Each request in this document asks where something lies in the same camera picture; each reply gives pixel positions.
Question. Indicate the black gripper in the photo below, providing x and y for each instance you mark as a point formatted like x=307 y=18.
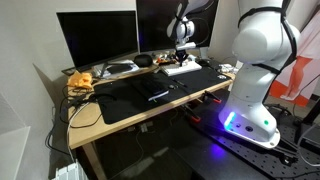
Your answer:
x=182 y=54

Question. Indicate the white keyboard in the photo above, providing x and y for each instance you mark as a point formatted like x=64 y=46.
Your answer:
x=193 y=66

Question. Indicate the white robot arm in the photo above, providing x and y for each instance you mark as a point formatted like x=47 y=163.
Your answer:
x=256 y=43

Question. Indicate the pile of small colourful parts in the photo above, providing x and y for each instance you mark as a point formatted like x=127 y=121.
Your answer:
x=163 y=60

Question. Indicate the black pen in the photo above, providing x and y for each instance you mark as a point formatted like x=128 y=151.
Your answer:
x=180 y=83

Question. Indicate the black computer mouse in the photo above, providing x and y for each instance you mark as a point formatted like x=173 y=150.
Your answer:
x=204 y=62

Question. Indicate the grey monitor stand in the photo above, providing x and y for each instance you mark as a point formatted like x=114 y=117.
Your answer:
x=203 y=53

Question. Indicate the small round metal cap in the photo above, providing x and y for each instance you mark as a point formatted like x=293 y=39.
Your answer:
x=171 y=86

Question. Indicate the black oval case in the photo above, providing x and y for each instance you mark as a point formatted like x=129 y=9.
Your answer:
x=143 y=60

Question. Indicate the black computer monitor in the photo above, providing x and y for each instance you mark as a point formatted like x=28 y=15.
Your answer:
x=100 y=36
x=156 y=26

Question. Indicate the white power adapter box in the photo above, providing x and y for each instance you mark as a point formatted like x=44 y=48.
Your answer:
x=228 y=68

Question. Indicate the clear plastic bag with papers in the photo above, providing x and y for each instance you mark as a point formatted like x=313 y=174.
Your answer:
x=116 y=69

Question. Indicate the black desk mat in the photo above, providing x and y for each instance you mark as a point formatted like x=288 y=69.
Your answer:
x=126 y=106

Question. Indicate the grey power strip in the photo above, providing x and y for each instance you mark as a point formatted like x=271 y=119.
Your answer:
x=145 y=126

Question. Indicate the orange cloth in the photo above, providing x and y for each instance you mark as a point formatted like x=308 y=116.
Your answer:
x=80 y=80

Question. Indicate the orange and white poster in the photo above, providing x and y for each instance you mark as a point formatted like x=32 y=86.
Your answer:
x=300 y=83

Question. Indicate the wooden desk leg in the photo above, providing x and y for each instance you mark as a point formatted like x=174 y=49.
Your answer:
x=93 y=160

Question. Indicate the black tripod leg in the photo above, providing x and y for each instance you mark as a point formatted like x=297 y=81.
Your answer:
x=311 y=115

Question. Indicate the white radiator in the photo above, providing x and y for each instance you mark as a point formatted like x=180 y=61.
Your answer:
x=70 y=171

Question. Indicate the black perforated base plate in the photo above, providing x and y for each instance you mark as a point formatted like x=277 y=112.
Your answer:
x=240 y=156

